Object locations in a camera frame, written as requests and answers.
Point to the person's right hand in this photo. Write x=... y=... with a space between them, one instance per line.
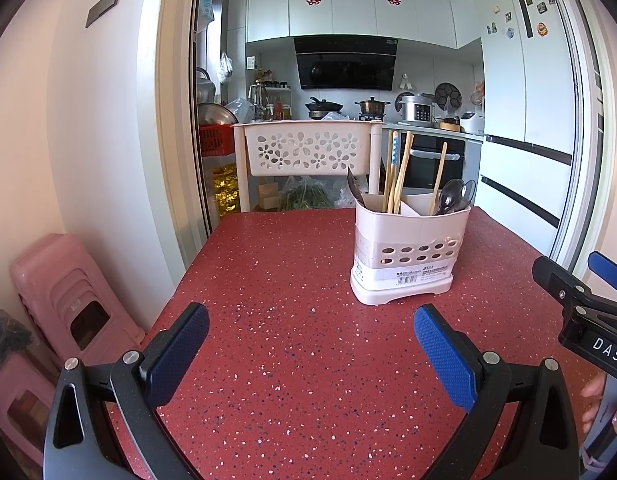
x=593 y=387

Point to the floral plastic basket trolley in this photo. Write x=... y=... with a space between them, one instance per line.
x=303 y=147

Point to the mauve plastic stool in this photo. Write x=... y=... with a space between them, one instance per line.
x=18 y=410

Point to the black range hood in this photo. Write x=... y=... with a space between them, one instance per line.
x=346 y=62

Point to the steel pots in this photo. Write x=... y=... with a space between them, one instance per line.
x=211 y=105

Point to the group of fridge magnets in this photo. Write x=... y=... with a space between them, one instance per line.
x=541 y=30

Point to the golden foil packages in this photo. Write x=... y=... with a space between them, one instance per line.
x=226 y=190

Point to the round dark divided pan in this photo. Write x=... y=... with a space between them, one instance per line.
x=447 y=96

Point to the steel pot with lid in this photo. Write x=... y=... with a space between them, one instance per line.
x=372 y=106

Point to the dark cloth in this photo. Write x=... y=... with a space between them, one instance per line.
x=6 y=340

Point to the spice rack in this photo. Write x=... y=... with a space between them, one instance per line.
x=271 y=102

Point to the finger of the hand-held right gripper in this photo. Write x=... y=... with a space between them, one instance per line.
x=611 y=275
x=558 y=282

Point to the black wok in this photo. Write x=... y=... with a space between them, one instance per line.
x=323 y=106

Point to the small white appliance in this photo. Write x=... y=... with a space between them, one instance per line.
x=472 y=123

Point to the black built-in oven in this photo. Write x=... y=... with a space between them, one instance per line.
x=423 y=165

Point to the cardboard box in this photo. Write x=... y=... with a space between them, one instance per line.
x=269 y=196

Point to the red plastic crate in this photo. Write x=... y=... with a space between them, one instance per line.
x=216 y=140

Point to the green vegetables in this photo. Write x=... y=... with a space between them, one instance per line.
x=306 y=195

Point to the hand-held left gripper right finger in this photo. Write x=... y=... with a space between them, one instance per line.
x=446 y=357

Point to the white upper cabinets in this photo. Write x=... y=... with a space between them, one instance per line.
x=353 y=15

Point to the blue-patterned wooden chopstick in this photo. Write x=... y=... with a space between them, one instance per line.
x=394 y=160

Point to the white wall outlet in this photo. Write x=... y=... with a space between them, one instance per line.
x=250 y=63

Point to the dark wall switch panel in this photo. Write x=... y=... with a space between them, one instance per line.
x=103 y=6

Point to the silver rice cooker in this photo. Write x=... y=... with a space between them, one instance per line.
x=416 y=110

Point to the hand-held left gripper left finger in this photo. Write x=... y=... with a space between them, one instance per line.
x=181 y=355

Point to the hanging clear plastic bag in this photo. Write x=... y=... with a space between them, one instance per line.
x=226 y=67

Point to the blue printed plastic bag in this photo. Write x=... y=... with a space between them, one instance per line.
x=207 y=0

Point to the pale pink utensil holder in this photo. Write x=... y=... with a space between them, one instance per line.
x=408 y=255

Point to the bamboo steamer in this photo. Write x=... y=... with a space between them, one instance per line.
x=449 y=125

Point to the white wall hook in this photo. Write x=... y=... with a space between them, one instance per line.
x=405 y=81

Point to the white refrigerator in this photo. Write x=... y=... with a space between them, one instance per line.
x=528 y=110

